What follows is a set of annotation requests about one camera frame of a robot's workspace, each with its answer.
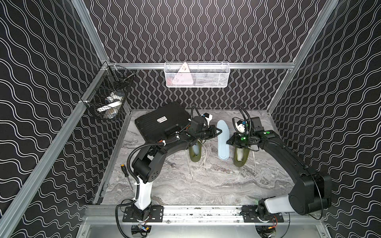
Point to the black yellow screwdriver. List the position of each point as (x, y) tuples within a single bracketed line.
[(126, 174)]

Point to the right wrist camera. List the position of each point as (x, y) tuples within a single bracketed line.
[(240, 124)]

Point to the aluminium front rail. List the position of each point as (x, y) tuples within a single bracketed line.
[(193, 215)]

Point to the green canvas shoe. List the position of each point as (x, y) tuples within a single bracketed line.
[(202, 156), (241, 156)]

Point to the black plastic tool case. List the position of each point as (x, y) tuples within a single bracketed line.
[(162, 122)]

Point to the white items in black basket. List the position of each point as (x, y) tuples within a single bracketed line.
[(112, 105)]

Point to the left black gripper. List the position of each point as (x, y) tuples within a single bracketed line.
[(212, 131)]

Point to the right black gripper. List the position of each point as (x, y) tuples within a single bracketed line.
[(234, 142)]

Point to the silver combination wrench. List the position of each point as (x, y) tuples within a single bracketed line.
[(173, 165)]

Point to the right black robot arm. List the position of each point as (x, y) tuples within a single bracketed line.
[(311, 191)]

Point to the pink triangular card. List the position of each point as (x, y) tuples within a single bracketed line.
[(183, 77)]

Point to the black wire wall basket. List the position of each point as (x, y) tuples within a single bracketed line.
[(115, 79)]

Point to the white wire wall basket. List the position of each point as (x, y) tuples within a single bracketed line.
[(205, 74)]

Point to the light blue insole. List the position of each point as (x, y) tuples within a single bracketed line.
[(223, 147), (196, 149)]

